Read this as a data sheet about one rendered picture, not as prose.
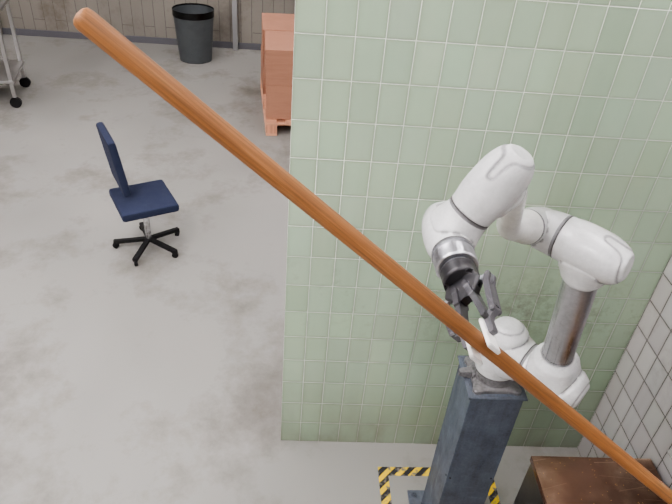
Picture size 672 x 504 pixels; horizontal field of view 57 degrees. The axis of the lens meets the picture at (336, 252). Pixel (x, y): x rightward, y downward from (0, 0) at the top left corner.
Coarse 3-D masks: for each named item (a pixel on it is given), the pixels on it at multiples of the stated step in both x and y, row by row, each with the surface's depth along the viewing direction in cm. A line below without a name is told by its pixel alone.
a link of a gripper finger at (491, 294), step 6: (486, 270) 116; (486, 276) 115; (486, 282) 114; (486, 288) 113; (492, 288) 114; (486, 294) 112; (492, 294) 112; (492, 300) 110; (498, 300) 112; (492, 306) 109; (498, 306) 111
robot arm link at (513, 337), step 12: (504, 324) 216; (516, 324) 216; (504, 336) 213; (516, 336) 212; (528, 336) 215; (504, 348) 213; (516, 348) 213; (528, 348) 213; (516, 360) 212; (480, 372) 225; (492, 372) 221
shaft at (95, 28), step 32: (96, 32) 73; (128, 64) 75; (160, 96) 79; (192, 96) 79; (224, 128) 81; (256, 160) 84; (288, 192) 87; (320, 224) 91; (384, 256) 95; (416, 288) 98; (448, 320) 102; (480, 352) 108; (576, 416) 119; (608, 448) 125; (640, 480) 133
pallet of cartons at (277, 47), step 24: (264, 24) 630; (288, 24) 636; (264, 48) 628; (288, 48) 574; (264, 72) 642; (288, 72) 581; (264, 96) 652; (288, 96) 595; (264, 120) 636; (288, 120) 607
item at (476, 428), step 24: (456, 384) 244; (456, 408) 242; (480, 408) 228; (504, 408) 228; (456, 432) 241; (480, 432) 236; (504, 432) 236; (456, 456) 244; (480, 456) 245; (384, 480) 306; (432, 480) 277; (456, 480) 254; (480, 480) 255
